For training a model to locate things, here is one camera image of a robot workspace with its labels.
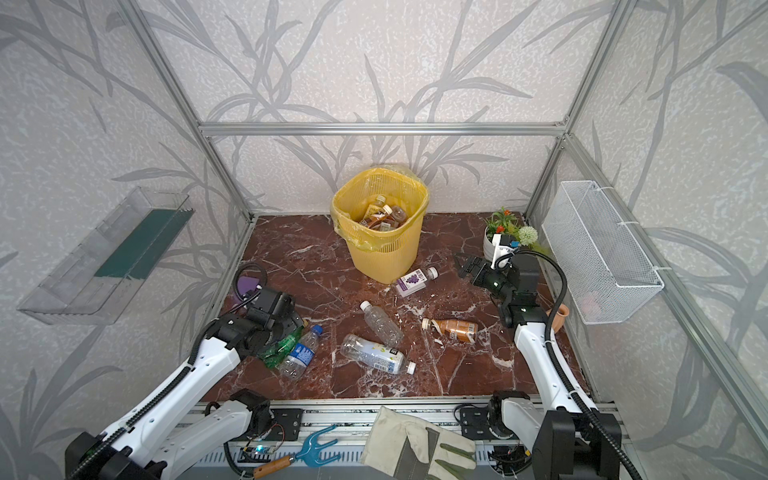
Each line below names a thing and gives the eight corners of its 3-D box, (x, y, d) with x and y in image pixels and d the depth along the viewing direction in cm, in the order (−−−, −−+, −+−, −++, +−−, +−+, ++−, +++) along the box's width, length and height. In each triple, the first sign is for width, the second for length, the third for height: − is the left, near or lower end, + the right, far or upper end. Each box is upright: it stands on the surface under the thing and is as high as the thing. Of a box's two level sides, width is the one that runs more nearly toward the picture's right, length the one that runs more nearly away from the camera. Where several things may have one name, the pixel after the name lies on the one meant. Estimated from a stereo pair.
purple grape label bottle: (402, 299, 98) (402, 293, 95) (394, 286, 101) (394, 280, 98) (440, 280, 103) (441, 274, 100) (431, 269, 106) (432, 262, 103)
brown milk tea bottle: (419, 336, 91) (420, 328, 86) (422, 322, 94) (423, 313, 89) (474, 347, 89) (478, 339, 84) (474, 332, 92) (478, 323, 87)
